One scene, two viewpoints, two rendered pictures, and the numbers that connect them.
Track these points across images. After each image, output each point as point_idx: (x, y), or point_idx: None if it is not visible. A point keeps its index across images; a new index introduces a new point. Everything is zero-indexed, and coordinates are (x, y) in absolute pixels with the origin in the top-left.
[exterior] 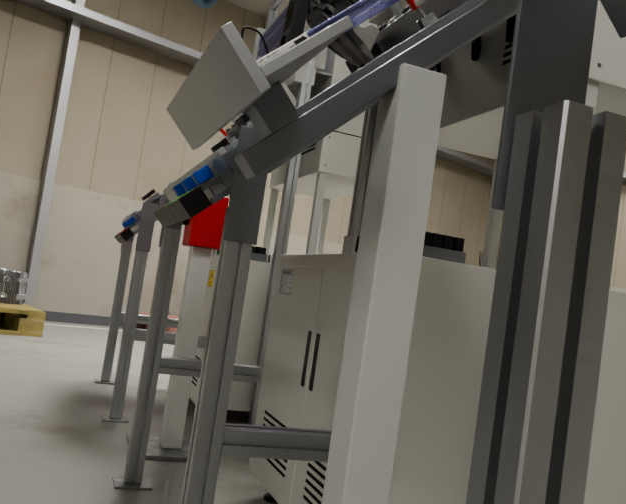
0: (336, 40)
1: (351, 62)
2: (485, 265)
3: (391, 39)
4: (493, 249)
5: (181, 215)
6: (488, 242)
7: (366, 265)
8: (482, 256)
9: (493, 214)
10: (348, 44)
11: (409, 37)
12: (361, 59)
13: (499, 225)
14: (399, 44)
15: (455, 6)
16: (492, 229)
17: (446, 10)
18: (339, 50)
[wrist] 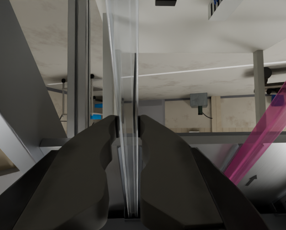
0: (153, 212)
1: (163, 130)
2: (258, 63)
3: (284, 227)
4: (255, 75)
5: None
6: (259, 78)
7: None
8: (263, 69)
9: (258, 96)
10: (83, 169)
11: (9, 158)
12: (103, 125)
13: (255, 91)
14: None
15: (109, 221)
16: (257, 86)
17: (130, 222)
18: (175, 169)
